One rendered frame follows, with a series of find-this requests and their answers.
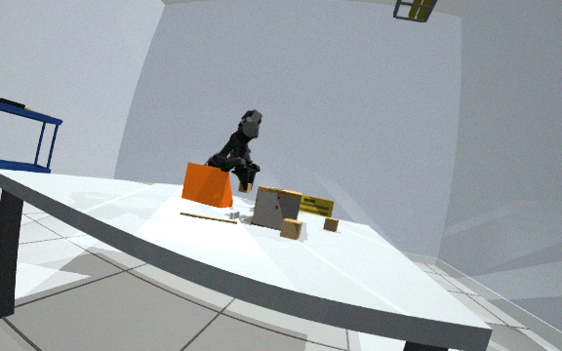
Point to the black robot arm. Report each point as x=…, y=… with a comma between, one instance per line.
x=248, y=129

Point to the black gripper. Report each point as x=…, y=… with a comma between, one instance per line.
x=241, y=161

